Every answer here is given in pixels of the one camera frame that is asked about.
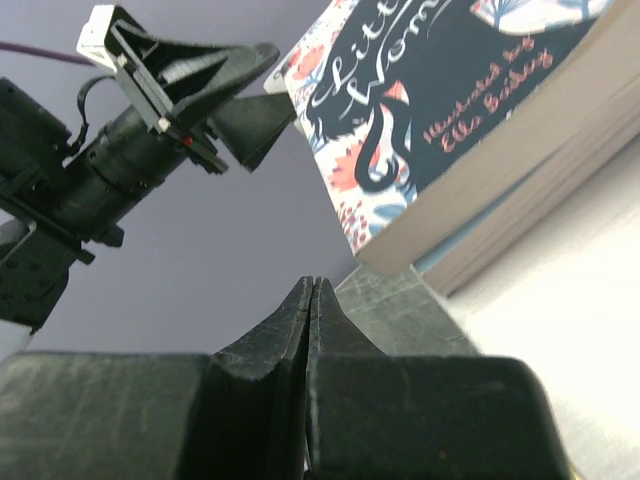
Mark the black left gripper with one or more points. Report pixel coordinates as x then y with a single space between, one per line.
182 83

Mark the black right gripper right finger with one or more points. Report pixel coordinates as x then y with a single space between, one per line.
376 416

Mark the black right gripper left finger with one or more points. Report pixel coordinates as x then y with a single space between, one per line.
236 414

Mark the Little Women book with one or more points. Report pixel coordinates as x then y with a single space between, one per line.
422 115

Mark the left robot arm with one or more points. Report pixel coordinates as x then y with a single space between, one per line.
37 252

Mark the white two-tier shelf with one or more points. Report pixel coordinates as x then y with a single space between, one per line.
564 299

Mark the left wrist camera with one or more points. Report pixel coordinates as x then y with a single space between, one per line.
91 43

